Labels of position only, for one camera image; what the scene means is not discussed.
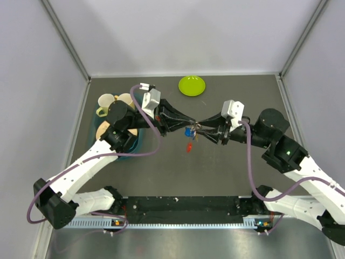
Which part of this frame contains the blue key tag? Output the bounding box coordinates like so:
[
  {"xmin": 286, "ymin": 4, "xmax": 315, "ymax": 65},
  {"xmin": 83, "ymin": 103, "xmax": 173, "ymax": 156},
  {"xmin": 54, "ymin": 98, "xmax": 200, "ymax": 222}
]
[{"xmin": 184, "ymin": 127, "xmax": 196, "ymax": 139}]

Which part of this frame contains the red-handled metal key holder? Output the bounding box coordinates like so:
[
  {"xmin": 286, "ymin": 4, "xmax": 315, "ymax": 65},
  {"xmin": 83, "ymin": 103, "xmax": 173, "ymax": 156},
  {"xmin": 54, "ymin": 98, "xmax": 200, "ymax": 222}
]
[{"xmin": 184, "ymin": 120, "xmax": 205, "ymax": 154}]

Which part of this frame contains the lime green plate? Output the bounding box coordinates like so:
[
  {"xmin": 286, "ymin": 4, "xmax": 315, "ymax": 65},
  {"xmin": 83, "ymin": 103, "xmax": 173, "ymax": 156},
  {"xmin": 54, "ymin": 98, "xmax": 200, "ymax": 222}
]
[{"xmin": 178, "ymin": 76, "xmax": 206, "ymax": 97}]

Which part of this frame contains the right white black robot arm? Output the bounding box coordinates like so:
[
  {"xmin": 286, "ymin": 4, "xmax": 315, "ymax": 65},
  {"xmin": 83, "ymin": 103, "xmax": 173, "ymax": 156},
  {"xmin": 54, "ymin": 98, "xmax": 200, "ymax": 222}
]
[{"xmin": 197, "ymin": 108, "xmax": 344, "ymax": 245}]

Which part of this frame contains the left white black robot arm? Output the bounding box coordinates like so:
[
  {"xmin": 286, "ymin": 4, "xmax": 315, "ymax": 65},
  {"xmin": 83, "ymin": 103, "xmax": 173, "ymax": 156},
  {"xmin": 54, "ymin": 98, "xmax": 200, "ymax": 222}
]
[{"xmin": 29, "ymin": 99, "xmax": 196, "ymax": 229}]

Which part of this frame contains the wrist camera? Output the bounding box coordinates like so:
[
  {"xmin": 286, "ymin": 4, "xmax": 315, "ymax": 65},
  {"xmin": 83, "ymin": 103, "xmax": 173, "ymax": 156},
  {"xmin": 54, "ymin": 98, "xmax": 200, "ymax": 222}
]
[
  {"xmin": 140, "ymin": 83, "xmax": 161, "ymax": 119},
  {"xmin": 221, "ymin": 100, "xmax": 244, "ymax": 132}
]

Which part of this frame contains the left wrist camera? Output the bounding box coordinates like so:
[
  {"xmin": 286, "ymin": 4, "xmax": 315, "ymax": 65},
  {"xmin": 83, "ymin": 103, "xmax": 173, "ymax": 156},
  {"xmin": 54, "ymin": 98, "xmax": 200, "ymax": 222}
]
[{"xmin": 140, "ymin": 83, "xmax": 161, "ymax": 119}]

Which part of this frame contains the mustard yellow mug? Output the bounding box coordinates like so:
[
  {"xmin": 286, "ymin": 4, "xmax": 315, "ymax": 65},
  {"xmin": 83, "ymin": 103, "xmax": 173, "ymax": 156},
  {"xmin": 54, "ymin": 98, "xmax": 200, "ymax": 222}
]
[{"xmin": 117, "ymin": 93, "xmax": 135, "ymax": 109}]

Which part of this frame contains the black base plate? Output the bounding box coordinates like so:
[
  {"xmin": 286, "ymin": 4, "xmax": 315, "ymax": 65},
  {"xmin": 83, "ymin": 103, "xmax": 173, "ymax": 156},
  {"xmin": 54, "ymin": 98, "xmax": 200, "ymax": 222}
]
[{"xmin": 91, "ymin": 195, "xmax": 270, "ymax": 218}]

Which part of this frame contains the pale green mug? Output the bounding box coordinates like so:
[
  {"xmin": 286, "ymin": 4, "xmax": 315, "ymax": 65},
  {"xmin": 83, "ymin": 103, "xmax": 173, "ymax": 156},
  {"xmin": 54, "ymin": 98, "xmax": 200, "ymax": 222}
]
[{"xmin": 96, "ymin": 93, "xmax": 115, "ymax": 117}]

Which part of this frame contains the aluminium frame rail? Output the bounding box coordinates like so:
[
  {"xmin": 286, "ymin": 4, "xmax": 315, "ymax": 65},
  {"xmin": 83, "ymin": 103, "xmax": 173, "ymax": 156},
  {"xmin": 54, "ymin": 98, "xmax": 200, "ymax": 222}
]
[{"xmin": 43, "ymin": 195, "xmax": 311, "ymax": 219}]

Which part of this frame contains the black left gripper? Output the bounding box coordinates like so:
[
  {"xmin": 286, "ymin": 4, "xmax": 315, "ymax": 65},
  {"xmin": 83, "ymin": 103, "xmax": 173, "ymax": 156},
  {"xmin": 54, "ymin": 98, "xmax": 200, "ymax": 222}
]
[{"xmin": 125, "ymin": 98, "xmax": 196, "ymax": 137}]

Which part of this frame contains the teal plastic basin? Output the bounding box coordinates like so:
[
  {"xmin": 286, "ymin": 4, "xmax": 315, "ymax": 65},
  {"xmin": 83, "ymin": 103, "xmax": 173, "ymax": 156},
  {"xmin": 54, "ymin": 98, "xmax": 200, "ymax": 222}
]
[{"xmin": 91, "ymin": 92, "xmax": 147, "ymax": 162}]

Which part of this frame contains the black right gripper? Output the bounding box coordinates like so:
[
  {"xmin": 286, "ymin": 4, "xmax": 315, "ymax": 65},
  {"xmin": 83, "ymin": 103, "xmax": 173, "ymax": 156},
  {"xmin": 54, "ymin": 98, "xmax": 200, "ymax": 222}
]
[{"xmin": 195, "ymin": 111, "xmax": 271, "ymax": 149}]

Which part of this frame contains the patterned wooden plate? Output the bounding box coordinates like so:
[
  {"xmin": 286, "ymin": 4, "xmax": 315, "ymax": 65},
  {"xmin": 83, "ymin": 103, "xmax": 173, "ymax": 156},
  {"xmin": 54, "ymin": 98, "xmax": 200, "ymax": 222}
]
[{"xmin": 95, "ymin": 121, "xmax": 138, "ymax": 140}]

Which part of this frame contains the grey slotted cable duct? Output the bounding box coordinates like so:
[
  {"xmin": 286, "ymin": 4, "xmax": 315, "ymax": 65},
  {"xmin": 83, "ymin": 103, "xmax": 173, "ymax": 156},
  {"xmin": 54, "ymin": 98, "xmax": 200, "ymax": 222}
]
[{"xmin": 63, "ymin": 217, "xmax": 273, "ymax": 229}]

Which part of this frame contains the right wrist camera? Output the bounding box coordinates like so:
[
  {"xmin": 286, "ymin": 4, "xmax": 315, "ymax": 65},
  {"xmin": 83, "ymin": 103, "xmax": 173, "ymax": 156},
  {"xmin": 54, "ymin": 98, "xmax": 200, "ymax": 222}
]
[{"xmin": 221, "ymin": 100, "xmax": 244, "ymax": 132}]

